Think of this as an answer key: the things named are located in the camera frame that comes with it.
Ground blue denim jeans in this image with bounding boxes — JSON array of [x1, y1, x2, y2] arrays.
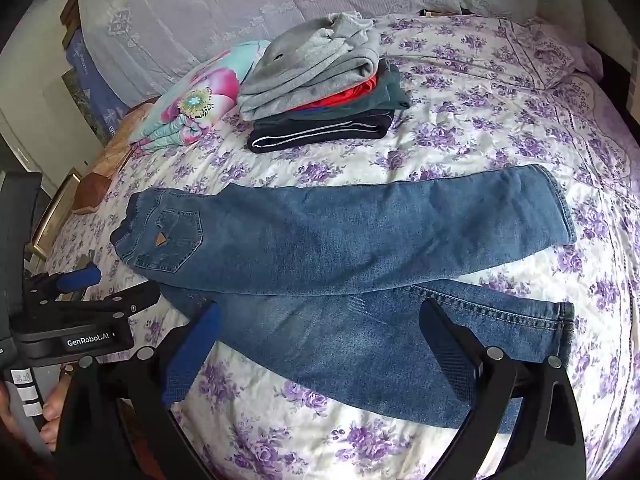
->
[[111, 165, 576, 428]]

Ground person's left hand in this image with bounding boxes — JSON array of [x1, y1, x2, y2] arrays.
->
[[0, 366, 76, 453]]

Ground brown orange pillow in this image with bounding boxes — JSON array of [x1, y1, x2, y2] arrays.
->
[[72, 98, 157, 216]]

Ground floral turquoise pink folded blanket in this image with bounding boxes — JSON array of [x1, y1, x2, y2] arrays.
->
[[129, 40, 270, 154]]

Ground navy folded pants white stripe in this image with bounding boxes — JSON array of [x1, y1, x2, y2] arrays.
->
[[246, 110, 395, 153]]

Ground purple floral bedspread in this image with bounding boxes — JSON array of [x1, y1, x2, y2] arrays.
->
[[49, 15, 639, 479]]

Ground dark teal folded garment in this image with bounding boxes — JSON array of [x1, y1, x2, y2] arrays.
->
[[256, 60, 410, 125]]

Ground red folded garment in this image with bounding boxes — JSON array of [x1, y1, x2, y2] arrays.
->
[[292, 75, 378, 112]]

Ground purple floral pillow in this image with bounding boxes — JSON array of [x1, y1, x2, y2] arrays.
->
[[499, 20, 604, 90]]

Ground grey folded sweatshirt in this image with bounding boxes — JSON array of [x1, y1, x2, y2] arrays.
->
[[238, 12, 382, 122]]

